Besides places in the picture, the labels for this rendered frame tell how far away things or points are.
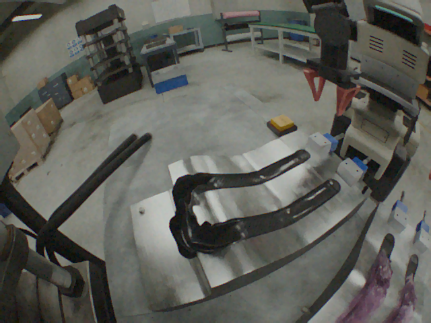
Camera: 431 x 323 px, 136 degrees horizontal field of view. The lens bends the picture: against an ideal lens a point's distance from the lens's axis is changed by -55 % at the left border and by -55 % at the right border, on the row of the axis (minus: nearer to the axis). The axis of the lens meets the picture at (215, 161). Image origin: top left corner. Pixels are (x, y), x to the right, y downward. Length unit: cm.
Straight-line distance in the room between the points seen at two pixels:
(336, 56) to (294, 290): 44
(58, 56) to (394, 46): 758
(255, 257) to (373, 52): 66
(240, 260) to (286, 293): 17
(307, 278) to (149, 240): 33
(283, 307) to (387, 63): 71
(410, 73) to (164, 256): 82
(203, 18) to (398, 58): 652
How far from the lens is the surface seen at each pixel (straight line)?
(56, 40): 750
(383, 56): 69
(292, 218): 37
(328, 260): 44
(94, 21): 419
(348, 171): 43
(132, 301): 47
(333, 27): 30
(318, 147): 46
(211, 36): 697
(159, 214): 43
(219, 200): 32
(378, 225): 47
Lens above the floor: 120
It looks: 44 degrees down
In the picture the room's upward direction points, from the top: 12 degrees counter-clockwise
